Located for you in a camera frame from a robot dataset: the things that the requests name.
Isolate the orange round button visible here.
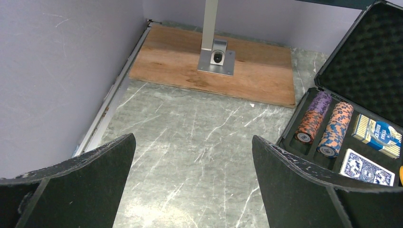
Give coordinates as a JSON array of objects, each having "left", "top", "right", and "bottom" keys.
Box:
[{"left": 399, "top": 166, "right": 403, "bottom": 185}]

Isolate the grey metal stand bracket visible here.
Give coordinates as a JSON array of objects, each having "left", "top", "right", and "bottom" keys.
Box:
[{"left": 197, "top": 0, "right": 235, "bottom": 76}]

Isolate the blue patterned card deck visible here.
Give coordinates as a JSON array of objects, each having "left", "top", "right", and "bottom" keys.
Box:
[{"left": 339, "top": 149, "right": 395, "bottom": 186}]

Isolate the black poker set case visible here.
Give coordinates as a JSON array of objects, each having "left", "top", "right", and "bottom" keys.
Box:
[{"left": 278, "top": 0, "right": 403, "bottom": 186}]

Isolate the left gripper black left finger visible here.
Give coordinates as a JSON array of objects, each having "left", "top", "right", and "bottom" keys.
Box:
[{"left": 0, "top": 133, "right": 136, "bottom": 228}]

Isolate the wooden board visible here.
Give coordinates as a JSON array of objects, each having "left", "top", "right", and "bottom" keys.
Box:
[{"left": 129, "top": 25, "right": 296, "bottom": 107}]

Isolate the orange blue chip stack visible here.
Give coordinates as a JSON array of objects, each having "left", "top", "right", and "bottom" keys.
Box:
[
  {"left": 317, "top": 122, "right": 347, "bottom": 158},
  {"left": 329, "top": 102, "right": 354, "bottom": 127}
]

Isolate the blue card deck box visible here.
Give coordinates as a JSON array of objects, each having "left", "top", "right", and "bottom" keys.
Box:
[{"left": 352, "top": 114, "right": 403, "bottom": 159}]

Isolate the orange black chip stack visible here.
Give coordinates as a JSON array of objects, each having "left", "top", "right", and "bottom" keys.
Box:
[{"left": 294, "top": 110, "right": 324, "bottom": 144}]

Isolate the grey network switch box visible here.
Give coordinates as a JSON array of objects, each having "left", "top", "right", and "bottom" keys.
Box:
[{"left": 298, "top": 0, "right": 376, "bottom": 10}]

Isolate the purple chip stack in case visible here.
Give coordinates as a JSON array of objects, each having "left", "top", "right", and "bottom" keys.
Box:
[{"left": 307, "top": 91, "right": 332, "bottom": 114}]

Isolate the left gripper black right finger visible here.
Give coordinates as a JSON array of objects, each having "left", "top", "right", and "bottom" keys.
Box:
[{"left": 252, "top": 135, "right": 403, "bottom": 228}]

